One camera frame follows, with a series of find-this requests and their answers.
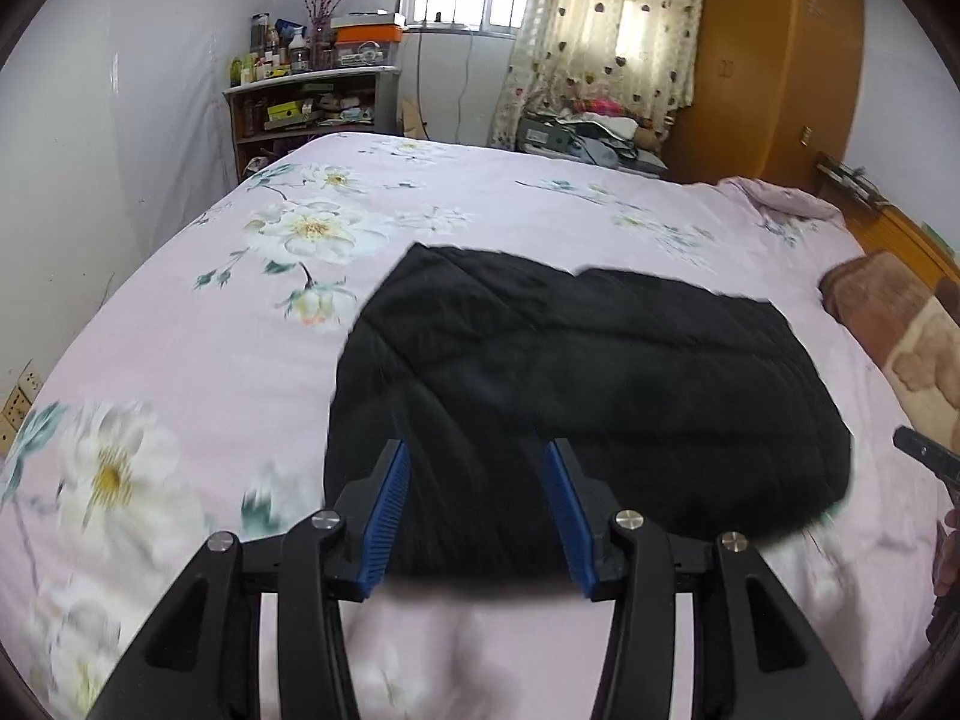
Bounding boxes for black puffer jacket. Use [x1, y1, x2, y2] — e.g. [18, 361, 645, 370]
[324, 244, 851, 582]

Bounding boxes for pile of clothes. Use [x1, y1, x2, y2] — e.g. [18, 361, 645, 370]
[516, 103, 667, 177]

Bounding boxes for person right hand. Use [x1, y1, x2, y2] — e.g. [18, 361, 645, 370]
[934, 507, 960, 598]

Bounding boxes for brown bear print blanket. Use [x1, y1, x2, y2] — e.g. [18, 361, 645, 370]
[818, 250, 960, 452]

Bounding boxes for pink floral bed sheet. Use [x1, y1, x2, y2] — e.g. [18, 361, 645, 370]
[2, 133, 949, 718]

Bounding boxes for wooden headboard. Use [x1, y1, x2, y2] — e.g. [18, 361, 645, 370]
[817, 171, 958, 288]

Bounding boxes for items on headboard shelf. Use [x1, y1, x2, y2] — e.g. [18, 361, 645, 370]
[815, 153, 889, 210]

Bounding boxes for wooden shelf unit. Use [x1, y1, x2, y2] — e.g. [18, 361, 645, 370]
[223, 65, 400, 181]

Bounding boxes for orange wooden wardrobe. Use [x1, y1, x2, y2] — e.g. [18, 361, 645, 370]
[664, 0, 864, 192]

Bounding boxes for orange lidded storage box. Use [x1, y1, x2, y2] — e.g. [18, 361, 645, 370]
[331, 11, 405, 46]

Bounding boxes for heart pattern curtain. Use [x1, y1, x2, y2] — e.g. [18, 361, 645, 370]
[490, 0, 703, 149]

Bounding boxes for wall power socket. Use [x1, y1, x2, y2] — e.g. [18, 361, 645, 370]
[0, 362, 44, 455]

